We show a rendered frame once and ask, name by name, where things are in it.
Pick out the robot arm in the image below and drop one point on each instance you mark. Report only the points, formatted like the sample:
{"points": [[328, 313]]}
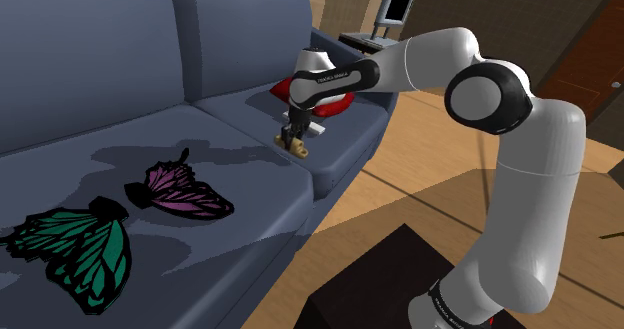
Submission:
{"points": [[531, 182]]}

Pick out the red cushion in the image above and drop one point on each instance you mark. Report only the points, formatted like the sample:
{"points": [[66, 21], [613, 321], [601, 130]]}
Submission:
{"points": [[280, 91]]}

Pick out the green and black butterfly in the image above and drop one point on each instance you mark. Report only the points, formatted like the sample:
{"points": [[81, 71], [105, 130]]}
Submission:
{"points": [[92, 260]]}

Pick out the dark table with television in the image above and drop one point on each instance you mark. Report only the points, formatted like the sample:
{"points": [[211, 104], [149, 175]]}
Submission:
{"points": [[395, 1]]}

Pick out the tan small block toy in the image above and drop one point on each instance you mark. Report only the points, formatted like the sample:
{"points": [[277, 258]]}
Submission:
{"points": [[300, 150]]}

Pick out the brown door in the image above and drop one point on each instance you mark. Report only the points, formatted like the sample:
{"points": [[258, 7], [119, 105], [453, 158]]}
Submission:
{"points": [[585, 64]]}

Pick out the purple and black butterfly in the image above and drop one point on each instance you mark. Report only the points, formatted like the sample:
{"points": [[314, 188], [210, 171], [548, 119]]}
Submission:
{"points": [[180, 191]]}

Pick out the grey-blue sofa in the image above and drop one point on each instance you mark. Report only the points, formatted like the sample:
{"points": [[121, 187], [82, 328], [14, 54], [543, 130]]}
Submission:
{"points": [[97, 50]]}

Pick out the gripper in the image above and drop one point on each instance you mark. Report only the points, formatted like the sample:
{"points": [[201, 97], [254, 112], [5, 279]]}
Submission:
{"points": [[298, 125]]}

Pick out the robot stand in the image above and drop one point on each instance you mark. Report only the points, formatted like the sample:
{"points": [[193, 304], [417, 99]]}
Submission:
{"points": [[380, 279]]}

